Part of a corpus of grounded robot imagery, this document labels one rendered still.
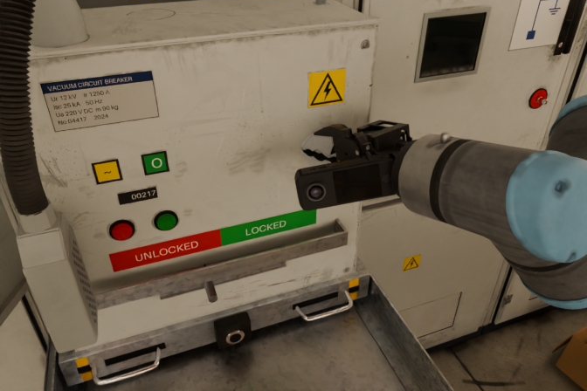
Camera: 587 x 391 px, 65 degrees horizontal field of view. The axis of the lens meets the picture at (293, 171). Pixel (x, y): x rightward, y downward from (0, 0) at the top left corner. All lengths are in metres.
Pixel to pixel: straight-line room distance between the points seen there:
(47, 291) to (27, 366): 0.76
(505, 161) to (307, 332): 0.56
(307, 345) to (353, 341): 0.08
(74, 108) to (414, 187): 0.39
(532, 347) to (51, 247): 1.88
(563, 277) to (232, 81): 0.43
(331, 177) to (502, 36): 0.82
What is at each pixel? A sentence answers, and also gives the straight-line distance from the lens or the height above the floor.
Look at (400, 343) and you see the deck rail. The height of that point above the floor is 0.86.
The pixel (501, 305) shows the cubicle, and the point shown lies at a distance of 1.99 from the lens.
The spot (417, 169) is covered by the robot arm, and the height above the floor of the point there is 1.30.
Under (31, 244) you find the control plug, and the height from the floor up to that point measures 1.22.
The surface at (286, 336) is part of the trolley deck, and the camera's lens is 0.89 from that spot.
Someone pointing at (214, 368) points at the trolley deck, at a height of 0.85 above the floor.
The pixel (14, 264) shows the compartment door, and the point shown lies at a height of 0.89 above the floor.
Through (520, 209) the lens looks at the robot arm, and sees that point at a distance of 0.42.
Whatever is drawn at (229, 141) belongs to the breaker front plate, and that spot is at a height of 1.25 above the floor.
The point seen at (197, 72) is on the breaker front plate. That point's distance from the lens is 0.59.
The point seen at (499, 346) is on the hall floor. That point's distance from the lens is 2.10.
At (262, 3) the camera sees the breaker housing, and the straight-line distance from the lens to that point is 0.76.
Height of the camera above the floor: 1.55
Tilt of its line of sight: 32 degrees down
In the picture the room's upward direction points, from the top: straight up
